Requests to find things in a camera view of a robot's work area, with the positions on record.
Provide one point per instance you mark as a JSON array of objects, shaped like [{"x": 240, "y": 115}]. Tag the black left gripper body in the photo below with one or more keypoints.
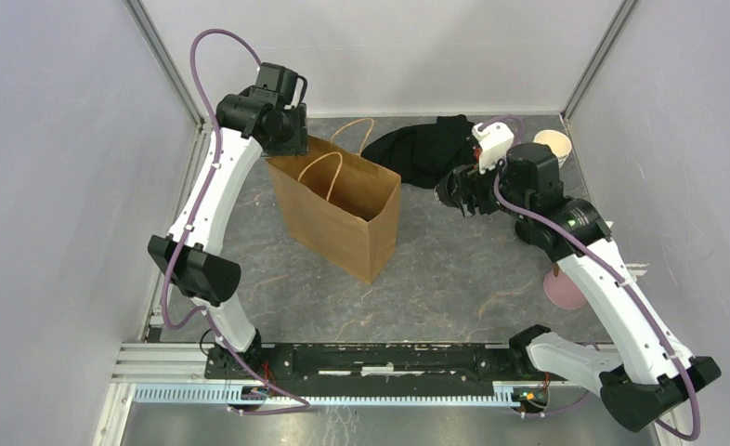
[{"x": 293, "y": 137}]

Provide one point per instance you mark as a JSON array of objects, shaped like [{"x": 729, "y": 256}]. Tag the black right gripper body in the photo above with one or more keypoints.
[{"x": 470, "y": 179}]

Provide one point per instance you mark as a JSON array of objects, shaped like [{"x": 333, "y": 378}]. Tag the black paper coffee cup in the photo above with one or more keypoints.
[{"x": 448, "y": 190}]

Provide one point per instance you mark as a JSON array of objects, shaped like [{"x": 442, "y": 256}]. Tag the brown paper bag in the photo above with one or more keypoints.
[{"x": 339, "y": 205}]

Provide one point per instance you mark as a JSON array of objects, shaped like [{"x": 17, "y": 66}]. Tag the stack of white paper cups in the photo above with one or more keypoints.
[{"x": 558, "y": 142}]

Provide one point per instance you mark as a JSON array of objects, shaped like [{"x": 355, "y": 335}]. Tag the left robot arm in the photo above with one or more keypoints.
[{"x": 189, "y": 255}]

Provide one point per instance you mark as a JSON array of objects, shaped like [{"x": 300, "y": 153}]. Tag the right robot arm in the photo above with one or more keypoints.
[{"x": 651, "y": 372}]

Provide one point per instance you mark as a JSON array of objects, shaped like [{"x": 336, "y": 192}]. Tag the black cloth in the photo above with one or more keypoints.
[{"x": 423, "y": 154}]

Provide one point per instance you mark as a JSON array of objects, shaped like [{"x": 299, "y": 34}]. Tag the pink straw holder cup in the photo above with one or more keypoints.
[{"x": 562, "y": 291}]

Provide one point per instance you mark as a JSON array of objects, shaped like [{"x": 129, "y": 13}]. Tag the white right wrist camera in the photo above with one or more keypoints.
[{"x": 493, "y": 140}]

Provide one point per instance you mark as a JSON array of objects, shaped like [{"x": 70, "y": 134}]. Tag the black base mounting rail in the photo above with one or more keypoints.
[{"x": 376, "y": 370}]

